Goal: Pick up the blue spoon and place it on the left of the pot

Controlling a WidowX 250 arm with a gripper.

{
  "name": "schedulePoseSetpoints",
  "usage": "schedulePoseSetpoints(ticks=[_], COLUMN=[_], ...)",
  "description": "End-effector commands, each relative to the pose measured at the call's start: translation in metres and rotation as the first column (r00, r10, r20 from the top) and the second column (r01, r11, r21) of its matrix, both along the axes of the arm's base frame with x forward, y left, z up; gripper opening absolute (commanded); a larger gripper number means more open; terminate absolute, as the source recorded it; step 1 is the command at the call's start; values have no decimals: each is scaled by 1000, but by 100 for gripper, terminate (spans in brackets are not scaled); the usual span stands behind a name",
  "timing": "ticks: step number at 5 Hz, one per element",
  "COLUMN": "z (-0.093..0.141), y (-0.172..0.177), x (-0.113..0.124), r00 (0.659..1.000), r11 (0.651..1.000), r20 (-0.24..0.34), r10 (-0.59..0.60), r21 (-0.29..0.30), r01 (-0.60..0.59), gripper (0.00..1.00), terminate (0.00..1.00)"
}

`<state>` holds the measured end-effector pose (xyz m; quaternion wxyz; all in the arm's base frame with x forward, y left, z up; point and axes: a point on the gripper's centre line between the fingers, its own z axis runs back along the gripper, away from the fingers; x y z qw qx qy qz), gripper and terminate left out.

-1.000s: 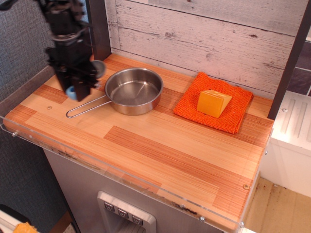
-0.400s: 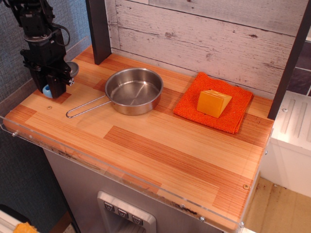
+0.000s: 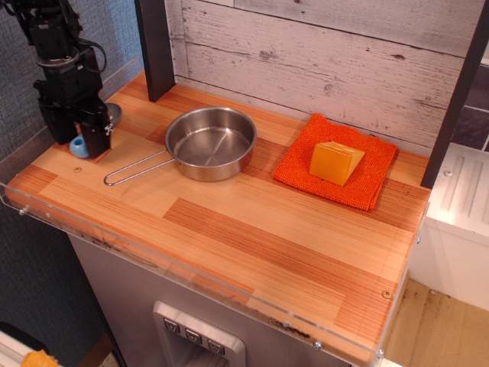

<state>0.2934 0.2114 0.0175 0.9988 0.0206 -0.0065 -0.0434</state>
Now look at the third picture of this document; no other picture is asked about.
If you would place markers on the stainless steel pot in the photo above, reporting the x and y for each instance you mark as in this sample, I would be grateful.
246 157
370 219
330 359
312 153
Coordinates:
208 144

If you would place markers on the dark grey left post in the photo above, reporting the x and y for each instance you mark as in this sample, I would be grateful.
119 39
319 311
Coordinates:
155 45

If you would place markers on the dark grey post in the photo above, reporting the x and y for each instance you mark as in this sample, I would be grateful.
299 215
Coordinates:
462 88
155 45

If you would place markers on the yellow cheese wedge toy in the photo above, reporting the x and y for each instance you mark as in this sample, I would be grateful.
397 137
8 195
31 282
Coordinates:
334 162

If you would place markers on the orange knitted cloth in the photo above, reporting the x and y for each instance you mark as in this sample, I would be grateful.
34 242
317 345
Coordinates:
364 185

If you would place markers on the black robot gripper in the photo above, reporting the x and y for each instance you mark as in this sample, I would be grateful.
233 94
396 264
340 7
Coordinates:
70 94

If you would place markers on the yellow black object bottom left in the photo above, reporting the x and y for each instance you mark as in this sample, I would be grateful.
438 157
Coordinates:
39 359

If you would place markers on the grey toy fridge cabinet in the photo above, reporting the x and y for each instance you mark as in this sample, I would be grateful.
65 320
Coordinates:
127 292

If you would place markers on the blue handled grey spoon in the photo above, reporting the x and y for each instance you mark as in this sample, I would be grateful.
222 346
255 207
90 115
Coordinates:
79 148

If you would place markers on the silver dispenser panel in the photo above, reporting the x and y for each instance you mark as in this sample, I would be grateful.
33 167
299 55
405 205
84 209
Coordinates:
195 338

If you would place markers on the dark grey right post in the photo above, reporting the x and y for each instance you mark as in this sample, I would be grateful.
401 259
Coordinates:
462 88

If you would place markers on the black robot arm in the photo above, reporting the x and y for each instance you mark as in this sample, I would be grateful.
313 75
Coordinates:
51 27

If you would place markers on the white cabinet on right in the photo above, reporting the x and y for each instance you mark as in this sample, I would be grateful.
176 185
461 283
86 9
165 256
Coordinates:
451 252

